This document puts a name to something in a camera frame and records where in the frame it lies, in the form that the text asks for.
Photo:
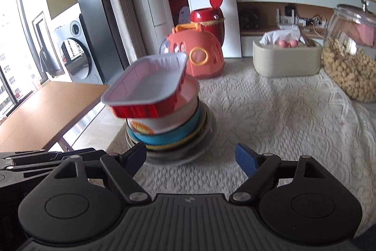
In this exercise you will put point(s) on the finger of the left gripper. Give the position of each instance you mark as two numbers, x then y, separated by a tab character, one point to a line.
39	156

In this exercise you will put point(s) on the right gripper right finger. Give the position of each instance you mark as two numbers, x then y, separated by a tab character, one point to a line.
261	170

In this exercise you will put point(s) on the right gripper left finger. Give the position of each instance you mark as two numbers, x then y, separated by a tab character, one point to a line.
120	170

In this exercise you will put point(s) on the stainless steel bowl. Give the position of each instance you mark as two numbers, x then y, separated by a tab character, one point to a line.
184	153

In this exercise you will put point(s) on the blue enamel bowl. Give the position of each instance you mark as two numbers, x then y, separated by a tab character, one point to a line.
174	135

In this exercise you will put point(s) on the white bowl yellow rim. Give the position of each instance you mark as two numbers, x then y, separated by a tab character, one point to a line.
182	141

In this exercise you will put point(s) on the red white rectangular tray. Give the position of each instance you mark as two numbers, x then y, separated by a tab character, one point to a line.
148	88

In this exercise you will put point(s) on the floral white plate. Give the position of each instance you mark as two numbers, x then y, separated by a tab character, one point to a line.
203	146

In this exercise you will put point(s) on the wooden table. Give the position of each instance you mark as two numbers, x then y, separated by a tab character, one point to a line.
45	116

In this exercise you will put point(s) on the cream tissue box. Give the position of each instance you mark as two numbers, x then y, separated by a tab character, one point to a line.
271	60

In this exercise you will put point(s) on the coral toy carrier case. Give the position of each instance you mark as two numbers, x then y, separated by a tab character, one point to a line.
203	49

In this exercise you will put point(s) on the pink ball ornament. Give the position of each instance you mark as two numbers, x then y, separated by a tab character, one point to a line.
288	44

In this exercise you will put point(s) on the glass jar of peanuts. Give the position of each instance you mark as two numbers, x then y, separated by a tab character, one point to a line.
348	51

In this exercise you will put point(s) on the black floor speaker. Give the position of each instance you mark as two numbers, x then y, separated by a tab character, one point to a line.
104	39

